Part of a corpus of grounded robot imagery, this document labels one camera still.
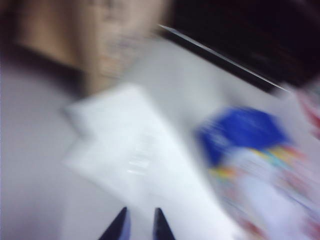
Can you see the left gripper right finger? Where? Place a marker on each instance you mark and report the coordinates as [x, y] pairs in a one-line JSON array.
[[161, 227]]

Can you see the beige desk calendar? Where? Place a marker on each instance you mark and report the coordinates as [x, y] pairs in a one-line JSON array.
[[50, 30]]

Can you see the white blue tissue pack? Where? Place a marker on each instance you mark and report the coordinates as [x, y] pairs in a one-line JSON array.
[[245, 130]]

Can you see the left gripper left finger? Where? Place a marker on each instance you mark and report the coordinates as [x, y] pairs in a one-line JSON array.
[[120, 227]]

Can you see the black keyboard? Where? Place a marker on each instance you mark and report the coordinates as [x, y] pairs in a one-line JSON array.
[[250, 37]]

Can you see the white tissue sheet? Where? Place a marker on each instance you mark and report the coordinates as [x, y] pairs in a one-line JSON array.
[[130, 140]]

